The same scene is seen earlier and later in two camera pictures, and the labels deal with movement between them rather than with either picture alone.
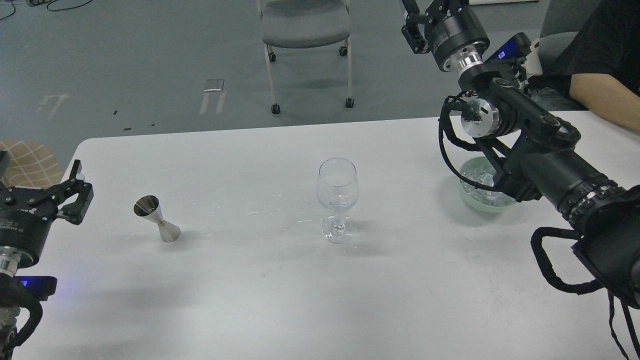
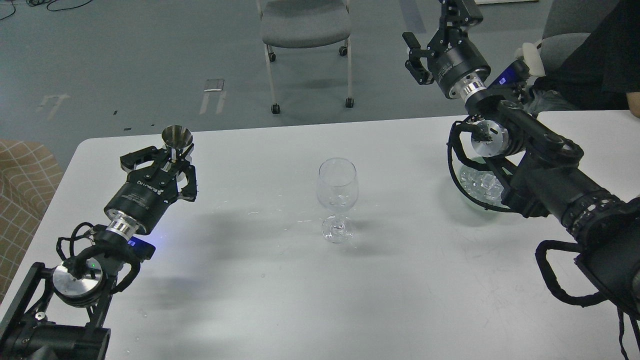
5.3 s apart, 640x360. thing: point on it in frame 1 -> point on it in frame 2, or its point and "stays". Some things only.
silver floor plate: x=214 y=85 stays
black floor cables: x=40 y=2 stays
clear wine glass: x=337 y=190 stays
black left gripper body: x=26 y=217 -> x=145 y=197
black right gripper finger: x=417 y=41 -> x=415 y=65
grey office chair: x=297 y=24 stays
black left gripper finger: x=77 y=212 -> x=189 y=192
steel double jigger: x=148 y=206 -> x=175 y=137
